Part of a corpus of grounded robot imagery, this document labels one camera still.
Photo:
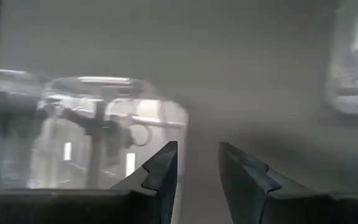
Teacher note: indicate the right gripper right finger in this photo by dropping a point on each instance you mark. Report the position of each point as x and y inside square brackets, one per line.
[247, 193]

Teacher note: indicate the clear plastic bin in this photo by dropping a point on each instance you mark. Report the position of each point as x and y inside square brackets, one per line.
[104, 102]
[353, 62]
[8, 93]

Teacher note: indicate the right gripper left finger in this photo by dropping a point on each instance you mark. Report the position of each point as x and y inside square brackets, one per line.
[158, 186]

